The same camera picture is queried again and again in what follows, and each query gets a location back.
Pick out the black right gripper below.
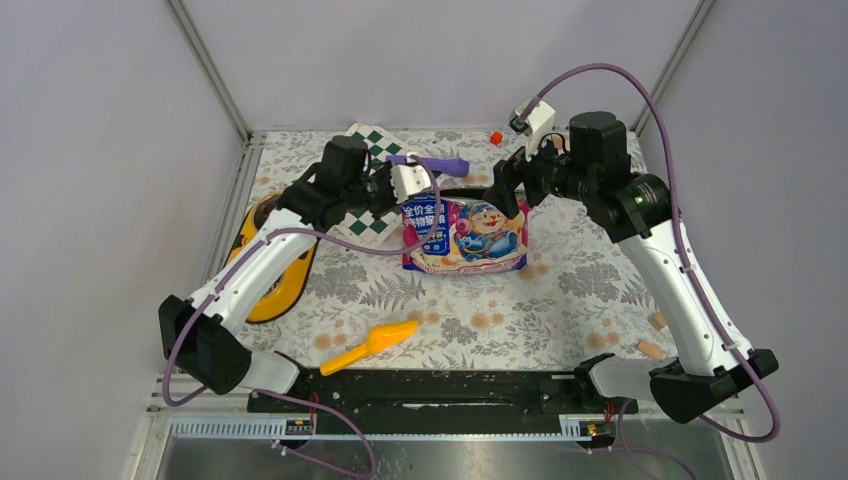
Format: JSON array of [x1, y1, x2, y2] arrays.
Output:
[[482, 123, 595, 219]]

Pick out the cat food bag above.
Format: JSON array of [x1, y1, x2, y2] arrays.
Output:
[[401, 187, 530, 275]]

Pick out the yellow plastic scoop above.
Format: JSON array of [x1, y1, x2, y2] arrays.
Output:
[[319, 321, 418, 376]]

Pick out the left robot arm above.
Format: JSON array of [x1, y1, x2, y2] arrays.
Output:
[[158, 135, 401, 411]]

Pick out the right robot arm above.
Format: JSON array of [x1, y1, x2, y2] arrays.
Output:
[[484, 111, 778, 424]]

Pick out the yellow double pet bowl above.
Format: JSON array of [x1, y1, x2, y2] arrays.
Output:
[[211, 190, 318, 332]]

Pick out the green white checkered board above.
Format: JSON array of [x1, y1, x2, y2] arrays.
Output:
[[335, 123, 406, 248]]

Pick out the purple plastic cylinder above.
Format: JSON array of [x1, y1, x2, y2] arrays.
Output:
[[386, 153, 470, 178]]

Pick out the floral tablecloth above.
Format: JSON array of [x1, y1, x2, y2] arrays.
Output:
[[203, 129, 710, 372]]

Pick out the wooden block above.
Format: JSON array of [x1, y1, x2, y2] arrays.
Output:
[[648, 312, 667, 331]]

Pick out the wooden dowel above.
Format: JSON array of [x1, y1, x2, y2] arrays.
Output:
[[636, 339, 665, 360]]

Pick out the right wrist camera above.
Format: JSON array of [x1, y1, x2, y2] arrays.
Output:
[[508, 97, 555, 160]]

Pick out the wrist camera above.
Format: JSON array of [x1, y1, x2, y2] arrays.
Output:
[[390, 164, 434, 205], [508, 97, 555, 160]]

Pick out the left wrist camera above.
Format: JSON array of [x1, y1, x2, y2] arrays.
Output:
[[390, 164, 434, 205]]

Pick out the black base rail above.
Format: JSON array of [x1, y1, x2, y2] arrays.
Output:
[[246, 367, 641, 437]]

